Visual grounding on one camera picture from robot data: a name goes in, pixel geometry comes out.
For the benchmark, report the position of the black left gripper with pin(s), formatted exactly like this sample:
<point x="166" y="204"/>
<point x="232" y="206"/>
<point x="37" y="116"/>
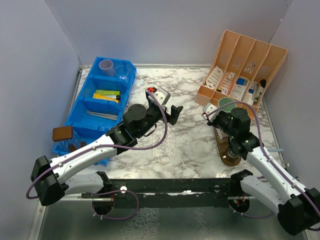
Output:
<point x="175" y="112"/>

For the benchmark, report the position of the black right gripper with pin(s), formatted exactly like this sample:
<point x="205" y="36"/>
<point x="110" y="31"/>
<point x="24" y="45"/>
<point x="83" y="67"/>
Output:
<point x="214" y="122"/>

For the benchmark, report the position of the clear square toothbrush holder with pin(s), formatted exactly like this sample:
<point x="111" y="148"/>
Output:
<point x="221" y="136"/>

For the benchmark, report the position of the green plastic cup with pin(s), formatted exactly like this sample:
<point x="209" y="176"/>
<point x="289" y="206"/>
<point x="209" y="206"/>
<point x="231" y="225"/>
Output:
<point x="226" y="104"/>

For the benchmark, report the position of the dark blue plastic cup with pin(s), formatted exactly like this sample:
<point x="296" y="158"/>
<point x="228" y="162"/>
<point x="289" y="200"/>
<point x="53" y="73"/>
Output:
<point x="231" y="157"/>

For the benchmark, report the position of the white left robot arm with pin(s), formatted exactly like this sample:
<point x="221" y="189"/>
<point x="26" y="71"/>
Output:
<point x="52" y="179"/>

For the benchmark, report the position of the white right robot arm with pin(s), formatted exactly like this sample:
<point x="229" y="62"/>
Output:
<point x="297" y="207"/>

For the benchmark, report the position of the brown oval wooden tray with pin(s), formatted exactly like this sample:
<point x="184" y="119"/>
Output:
<point x="222" y="149"/>

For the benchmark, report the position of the white blue box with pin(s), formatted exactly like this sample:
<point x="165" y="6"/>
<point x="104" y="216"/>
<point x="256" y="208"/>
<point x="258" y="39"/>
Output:
<point x="242" y="81"/>

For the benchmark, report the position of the white oval soap packet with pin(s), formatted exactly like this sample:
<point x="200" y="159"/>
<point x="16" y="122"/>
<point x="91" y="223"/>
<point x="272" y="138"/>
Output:
<point x="214" y="78"/>

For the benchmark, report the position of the peach compartment organizer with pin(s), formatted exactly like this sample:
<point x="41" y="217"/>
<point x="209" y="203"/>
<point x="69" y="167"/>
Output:
<point x="240" y="56"/>

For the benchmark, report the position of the clear plastic cup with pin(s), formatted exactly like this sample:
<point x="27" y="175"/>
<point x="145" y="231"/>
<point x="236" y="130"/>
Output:
<point x="121" y="71"/>

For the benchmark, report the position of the blue plastic bin organizer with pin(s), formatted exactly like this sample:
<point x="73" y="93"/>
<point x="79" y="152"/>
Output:
<point x="91" y="127"/>

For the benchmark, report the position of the lilac plastic cup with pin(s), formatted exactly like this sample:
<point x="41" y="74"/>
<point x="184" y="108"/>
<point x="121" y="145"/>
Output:
<point x="107" y="67"/>

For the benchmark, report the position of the brown lid clear box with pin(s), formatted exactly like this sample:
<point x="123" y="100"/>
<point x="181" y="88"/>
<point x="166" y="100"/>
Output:
<point x="67" y="138"/>

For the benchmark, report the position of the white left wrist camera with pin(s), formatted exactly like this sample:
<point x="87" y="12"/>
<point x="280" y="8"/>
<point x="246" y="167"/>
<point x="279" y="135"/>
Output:
<point x="160" y="94"/>

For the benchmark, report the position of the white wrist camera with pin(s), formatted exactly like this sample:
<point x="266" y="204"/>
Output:
<point x="210" y="112"/>
<point x="160" y="94"/>

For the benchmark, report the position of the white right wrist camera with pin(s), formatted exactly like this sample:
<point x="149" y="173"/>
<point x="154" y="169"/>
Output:
<point x="210" y="112"/>

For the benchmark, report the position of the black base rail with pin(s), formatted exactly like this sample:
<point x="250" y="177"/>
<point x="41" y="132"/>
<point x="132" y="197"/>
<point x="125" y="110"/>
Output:
<point x="168" y="193"/>

